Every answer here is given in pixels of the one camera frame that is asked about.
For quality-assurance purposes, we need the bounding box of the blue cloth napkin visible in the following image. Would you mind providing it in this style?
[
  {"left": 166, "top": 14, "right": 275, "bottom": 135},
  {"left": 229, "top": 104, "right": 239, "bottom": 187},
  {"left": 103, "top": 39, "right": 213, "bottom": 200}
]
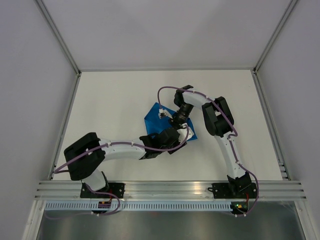
[{"left": 144, "top": 102, "right": 198, "bottom": 142}]

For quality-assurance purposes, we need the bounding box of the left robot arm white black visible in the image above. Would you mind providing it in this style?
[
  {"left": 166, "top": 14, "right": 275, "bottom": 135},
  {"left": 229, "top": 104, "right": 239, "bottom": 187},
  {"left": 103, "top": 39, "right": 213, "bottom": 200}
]
[{"left": 63, "top": 126, "right": 193, "bottom": 198}]

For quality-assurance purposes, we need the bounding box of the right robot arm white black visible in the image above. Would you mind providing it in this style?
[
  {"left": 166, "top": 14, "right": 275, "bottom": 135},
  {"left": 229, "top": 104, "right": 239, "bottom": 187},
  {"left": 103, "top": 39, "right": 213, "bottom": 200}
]
[{"left": 169, "top": 85, "right": 256, "bottom": 198}]

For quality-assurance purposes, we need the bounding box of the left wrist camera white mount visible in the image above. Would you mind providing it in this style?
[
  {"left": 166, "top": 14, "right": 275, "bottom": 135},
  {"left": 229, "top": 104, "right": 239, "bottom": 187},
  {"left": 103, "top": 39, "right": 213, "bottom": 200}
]
[{"left": 177, "top": 123, "right": 194, "bottom": 143}]

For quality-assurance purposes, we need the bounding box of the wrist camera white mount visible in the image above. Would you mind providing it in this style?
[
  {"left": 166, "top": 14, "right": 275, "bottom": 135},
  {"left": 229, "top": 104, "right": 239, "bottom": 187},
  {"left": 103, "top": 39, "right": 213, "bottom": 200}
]
[
  {"left": 158, "top": 108, "right": 173, "bottom": 119},
  {"left": 177, "top": 123, "right": 194, "bottom": 143}
]

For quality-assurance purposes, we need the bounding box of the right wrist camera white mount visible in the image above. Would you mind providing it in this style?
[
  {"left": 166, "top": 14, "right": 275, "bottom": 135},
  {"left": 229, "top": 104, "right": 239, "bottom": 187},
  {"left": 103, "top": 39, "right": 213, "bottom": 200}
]
[{"left": 158, "top": 108, "right": 173, "bottom": 119}]

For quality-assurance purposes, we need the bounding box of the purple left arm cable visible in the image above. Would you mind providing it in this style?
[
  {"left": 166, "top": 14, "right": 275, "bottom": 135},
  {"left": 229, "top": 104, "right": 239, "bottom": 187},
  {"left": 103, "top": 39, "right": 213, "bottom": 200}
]
[{"left": 54, "top": 123, "right": 190, "bottom": 201}]

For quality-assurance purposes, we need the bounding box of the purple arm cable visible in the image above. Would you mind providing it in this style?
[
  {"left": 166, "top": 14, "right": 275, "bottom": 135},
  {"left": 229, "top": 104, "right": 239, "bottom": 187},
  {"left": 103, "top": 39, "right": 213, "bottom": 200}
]
[
  {"left": 54, "top": 123, "right": 190, "bottom": 201},
  {"left": 156, "top": 86, "right": 260, "bottom": 201}
]

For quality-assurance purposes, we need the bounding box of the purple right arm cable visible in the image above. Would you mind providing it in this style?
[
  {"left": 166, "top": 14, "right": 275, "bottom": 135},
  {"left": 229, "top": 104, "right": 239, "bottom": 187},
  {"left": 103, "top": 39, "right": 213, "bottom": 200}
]
[{"left": 156, "top": 86, "right": 260, "bottom": 201}]

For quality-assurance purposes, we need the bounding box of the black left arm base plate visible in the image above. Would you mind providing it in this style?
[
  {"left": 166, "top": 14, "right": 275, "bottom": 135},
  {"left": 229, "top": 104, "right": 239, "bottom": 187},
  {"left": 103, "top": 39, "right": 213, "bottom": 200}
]
[{"left": 80, "top": 182, "right": 125, "bottom": 199}]

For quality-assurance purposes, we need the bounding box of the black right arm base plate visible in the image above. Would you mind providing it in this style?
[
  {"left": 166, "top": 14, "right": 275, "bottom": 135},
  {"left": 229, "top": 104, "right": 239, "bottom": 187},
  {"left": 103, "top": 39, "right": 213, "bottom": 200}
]
[{"left": 206, "top": 182, "right": 258, "bottom": 200}]

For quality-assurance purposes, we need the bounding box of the aluminium mounting rail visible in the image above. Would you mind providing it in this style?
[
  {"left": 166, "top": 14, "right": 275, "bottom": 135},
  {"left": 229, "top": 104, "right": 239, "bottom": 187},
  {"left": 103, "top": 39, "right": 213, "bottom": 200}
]
[{"left": 34, "top": 180, "right": 307, "bottom": 201}]

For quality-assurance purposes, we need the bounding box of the white slotted cable duct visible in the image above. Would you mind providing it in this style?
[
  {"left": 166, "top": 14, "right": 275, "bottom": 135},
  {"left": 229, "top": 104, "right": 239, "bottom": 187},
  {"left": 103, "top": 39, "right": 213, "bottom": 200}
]
[{"left": 44, "top": 200, "right": 232, "bottom": 212}]

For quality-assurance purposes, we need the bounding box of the aluminium frame right post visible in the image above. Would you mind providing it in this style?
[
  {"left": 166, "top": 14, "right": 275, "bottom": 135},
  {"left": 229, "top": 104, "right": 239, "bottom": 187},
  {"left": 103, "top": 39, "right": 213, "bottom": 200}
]
[{"left": 252, "top": 0, "right": 300, "bottom": 74}]

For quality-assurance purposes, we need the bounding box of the aluminium frame post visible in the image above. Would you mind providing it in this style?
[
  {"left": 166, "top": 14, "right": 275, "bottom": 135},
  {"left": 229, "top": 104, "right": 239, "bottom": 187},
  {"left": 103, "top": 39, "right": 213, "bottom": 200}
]
[
  {"left": 252, "top": 0, "right": 300, "bottom": 74},
  {"left": 34, "top": 0, "right": 81, "bottom": 76}
]

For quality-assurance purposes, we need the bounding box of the aluminium frame left post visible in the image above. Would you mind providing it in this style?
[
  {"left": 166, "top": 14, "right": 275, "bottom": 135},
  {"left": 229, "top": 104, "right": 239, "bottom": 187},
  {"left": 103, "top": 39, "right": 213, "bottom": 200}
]
[{"left": 34, "top": 0, "right": 81, "bottom": 76}]

